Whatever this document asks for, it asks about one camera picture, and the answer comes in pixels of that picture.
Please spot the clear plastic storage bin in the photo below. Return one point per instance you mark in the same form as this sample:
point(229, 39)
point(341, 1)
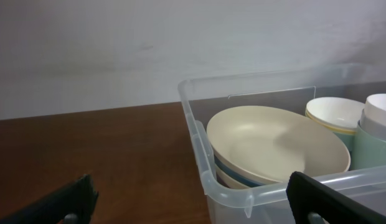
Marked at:
point(288, 90)

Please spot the mint green small bowl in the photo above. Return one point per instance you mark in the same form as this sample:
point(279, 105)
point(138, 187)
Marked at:
point(347, 139)

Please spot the mint green cup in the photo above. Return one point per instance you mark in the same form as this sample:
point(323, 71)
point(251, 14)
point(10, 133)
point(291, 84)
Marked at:
point(368, 151)

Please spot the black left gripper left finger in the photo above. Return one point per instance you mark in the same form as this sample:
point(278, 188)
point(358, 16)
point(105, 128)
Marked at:
point(74, 202)

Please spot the yellow small bowl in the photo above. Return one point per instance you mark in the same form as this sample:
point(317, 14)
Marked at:
point(332, 128)

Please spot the white small bowl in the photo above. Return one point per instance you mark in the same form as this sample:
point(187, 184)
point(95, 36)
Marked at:
point(338, 112)

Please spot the beige large bowl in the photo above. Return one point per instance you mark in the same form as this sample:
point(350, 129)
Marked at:
point(228, 181)
point(267, 144)

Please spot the cream white cup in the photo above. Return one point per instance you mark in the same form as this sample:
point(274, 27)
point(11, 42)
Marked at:
point(375, 108)

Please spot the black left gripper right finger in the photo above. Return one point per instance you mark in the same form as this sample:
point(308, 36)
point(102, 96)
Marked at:
point(313, 202)

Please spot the dark blue large bowl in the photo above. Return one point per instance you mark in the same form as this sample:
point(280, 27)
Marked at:
point(234, 175)

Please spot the grey cup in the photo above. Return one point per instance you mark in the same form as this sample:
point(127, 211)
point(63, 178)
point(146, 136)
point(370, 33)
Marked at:
point(371, 127)

